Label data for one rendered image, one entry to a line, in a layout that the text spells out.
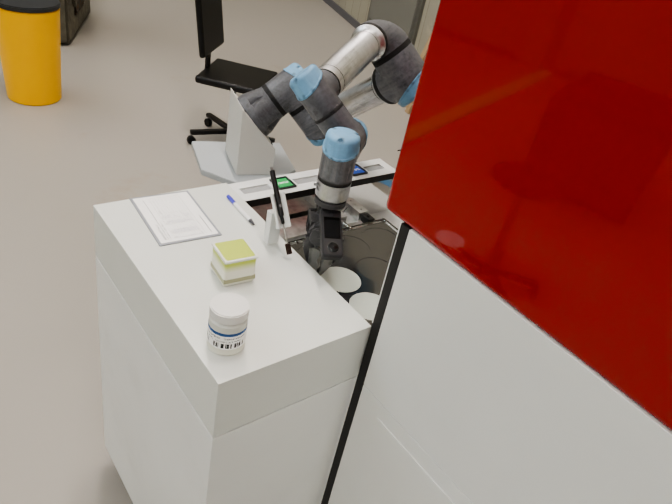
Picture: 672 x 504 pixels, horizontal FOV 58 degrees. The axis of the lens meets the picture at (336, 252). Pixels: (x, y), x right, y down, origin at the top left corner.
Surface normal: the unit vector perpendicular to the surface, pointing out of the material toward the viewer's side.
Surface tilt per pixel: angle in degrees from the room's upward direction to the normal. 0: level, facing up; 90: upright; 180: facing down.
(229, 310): 0
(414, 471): 90
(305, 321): 0
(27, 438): 0
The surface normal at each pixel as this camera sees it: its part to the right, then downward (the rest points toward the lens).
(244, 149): 0.33, 0.58
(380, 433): -0.79, 0.22
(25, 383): 0.18, -0.81
